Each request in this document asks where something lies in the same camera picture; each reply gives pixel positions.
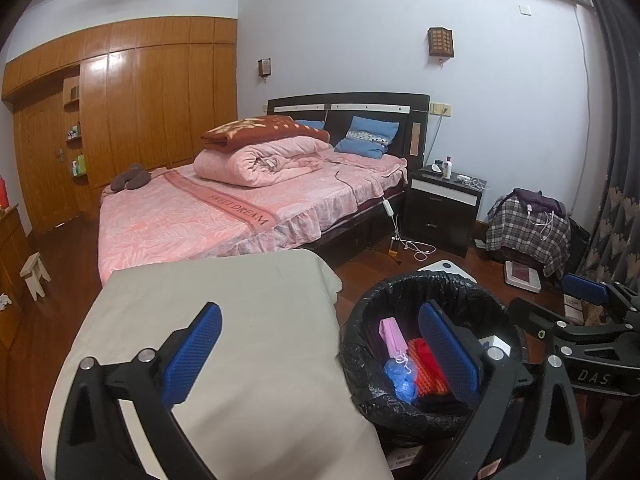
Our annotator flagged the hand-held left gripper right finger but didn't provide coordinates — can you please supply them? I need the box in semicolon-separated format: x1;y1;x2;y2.
417;301;588;480

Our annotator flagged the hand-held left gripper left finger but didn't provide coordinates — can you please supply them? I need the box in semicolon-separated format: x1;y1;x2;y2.
57;301;223;480

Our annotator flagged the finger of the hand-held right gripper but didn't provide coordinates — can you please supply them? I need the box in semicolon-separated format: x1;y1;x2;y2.
507;297;566;346
561;273;626;312

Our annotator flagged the red cloth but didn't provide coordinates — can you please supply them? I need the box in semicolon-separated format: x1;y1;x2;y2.
420;342;448;376

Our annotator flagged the orange knitted cloth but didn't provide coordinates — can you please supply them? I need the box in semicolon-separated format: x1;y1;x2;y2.
407;338;452;399

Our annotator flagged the white box with blue print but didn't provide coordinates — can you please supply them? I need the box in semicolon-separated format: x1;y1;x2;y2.
477;334;512;362

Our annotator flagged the blue plastic bag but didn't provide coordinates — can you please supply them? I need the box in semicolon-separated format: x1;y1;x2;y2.
384;357;418;403

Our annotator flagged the pink face mask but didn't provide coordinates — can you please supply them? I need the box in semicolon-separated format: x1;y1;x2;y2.
378;317;418;377

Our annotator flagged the black trash bin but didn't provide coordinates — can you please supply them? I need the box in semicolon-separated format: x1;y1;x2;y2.
337;270;546;480

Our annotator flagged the white floor scale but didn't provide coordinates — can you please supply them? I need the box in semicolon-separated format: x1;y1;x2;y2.
502;259;543;295

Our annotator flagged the beige table cover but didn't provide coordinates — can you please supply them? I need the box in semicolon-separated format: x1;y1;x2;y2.
42;249;396;480

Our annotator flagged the plaid cloth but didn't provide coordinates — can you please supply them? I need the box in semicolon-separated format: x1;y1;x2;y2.
486;194;572;278

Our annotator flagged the white plastic board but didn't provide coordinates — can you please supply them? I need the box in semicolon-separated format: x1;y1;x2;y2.
420;259;476;282

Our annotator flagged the purple cloth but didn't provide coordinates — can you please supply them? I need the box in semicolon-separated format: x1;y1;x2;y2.
514;188;566;218

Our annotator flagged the dark nightstand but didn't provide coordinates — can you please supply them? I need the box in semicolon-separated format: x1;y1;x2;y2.
402;165;485;258

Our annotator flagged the grey floral curtain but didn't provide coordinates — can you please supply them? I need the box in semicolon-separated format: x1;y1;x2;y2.
580;0;640;321

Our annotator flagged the pink bedsheet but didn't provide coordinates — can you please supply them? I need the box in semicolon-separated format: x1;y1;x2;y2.
97;152;408;283

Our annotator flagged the small white stool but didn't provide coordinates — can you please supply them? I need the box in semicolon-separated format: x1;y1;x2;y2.
20;253;52;302

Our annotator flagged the brown neck pillow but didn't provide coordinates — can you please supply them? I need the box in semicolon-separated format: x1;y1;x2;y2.
110;162;152;192

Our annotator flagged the folded pink quilt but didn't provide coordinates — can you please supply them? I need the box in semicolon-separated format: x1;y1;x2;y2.
193;136;335;188

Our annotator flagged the wooden dresser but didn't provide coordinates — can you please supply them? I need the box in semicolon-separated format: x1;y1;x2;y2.
0;205;33;351

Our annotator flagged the red brown blanket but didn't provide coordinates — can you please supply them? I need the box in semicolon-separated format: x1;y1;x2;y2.
200;115;332;152

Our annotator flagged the blue pillow with patterned band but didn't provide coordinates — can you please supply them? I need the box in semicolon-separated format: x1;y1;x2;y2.
334;116;401;160

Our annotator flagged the wooden wardrobe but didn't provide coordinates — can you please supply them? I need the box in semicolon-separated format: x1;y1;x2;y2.
0;16;238;233

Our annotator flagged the dark wooden bed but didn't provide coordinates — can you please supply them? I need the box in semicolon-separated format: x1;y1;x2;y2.
97;92;432;283

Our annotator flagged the white charging cable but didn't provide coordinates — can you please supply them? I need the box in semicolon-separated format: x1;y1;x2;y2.
525;207;556;243

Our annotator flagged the white floor cable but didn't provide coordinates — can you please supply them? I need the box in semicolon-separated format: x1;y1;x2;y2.
392;215;437;261

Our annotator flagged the large wooden wall lamp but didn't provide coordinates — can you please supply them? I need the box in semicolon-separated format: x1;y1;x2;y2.
427;26;456;61

